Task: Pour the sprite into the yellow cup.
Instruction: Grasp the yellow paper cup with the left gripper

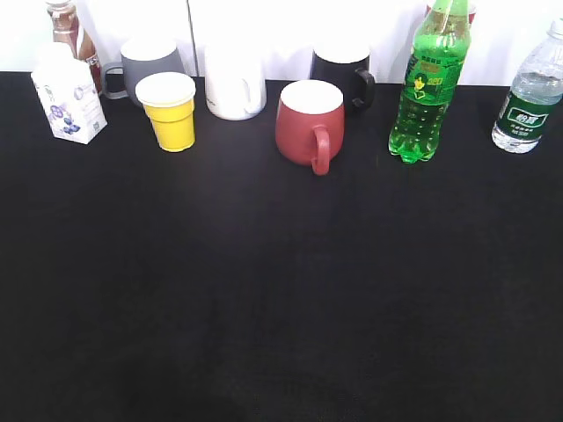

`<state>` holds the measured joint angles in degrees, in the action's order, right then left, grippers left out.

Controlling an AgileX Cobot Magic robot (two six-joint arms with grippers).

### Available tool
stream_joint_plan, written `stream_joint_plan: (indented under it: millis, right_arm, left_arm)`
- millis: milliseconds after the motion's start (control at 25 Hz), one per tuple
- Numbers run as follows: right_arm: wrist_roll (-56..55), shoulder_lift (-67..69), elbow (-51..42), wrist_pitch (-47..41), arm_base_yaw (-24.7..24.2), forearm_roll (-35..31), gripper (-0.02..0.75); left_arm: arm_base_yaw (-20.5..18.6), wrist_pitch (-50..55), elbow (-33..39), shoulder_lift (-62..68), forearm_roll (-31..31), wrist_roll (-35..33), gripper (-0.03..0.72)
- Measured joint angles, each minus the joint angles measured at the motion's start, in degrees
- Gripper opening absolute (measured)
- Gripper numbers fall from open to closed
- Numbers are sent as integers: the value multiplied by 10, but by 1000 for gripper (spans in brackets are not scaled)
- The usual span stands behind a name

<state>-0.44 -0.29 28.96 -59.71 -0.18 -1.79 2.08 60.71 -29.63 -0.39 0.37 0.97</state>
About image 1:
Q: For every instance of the grey mug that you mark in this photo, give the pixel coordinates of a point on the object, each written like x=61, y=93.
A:
x=142, y=56

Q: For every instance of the white milk carton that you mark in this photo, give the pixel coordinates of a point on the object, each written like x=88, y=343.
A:
x=67, y=94

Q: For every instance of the red mug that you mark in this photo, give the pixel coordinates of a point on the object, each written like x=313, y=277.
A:
x=310, y=123

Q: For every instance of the black mug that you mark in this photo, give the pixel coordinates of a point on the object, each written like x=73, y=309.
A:
x=346, y=65

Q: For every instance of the white mug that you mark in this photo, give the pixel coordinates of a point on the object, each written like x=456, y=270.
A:
x=235, y=86

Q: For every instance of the brown tea bottle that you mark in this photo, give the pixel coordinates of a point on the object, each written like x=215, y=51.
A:
x=68, y=29

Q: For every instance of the cola bottle red label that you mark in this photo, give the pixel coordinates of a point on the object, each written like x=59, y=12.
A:
x=471, y=10

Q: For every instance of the green soda bottle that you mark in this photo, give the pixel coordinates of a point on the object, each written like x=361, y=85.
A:
x=439, y=49

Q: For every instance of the clear water bottle green label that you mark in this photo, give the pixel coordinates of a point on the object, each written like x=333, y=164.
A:
x=533, y=95

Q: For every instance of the yellow paper cup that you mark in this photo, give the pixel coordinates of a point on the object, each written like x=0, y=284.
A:
x=168, y=101

